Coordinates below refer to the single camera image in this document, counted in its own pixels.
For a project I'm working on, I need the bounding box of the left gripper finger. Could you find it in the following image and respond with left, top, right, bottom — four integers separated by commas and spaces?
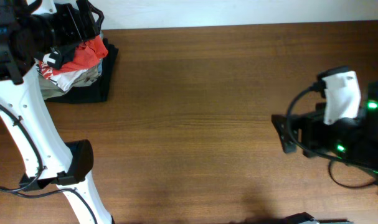
76, 0, 100, 40
86, 1, 105, 31

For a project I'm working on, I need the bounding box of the red printed t-shirt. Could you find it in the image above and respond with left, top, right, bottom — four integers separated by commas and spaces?
38, 35, 108, 79

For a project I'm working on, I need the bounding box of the dark green t-shirt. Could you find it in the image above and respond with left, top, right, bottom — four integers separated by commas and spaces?
34, 42, 84, 70

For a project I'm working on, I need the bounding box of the beige folded garment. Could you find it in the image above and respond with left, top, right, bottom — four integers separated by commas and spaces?
36, 63, 102, 100

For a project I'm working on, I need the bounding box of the black folded garment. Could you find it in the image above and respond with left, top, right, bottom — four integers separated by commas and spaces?
45, 38, 118, 104

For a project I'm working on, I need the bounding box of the white folded garment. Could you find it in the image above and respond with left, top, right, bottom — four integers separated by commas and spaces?
42, 69, 88, 91

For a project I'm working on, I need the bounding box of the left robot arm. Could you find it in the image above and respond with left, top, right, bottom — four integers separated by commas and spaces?
0, 1, 114, 223

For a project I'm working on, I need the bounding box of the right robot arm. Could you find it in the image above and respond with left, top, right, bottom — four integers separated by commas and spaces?
271, 81, 378, 187

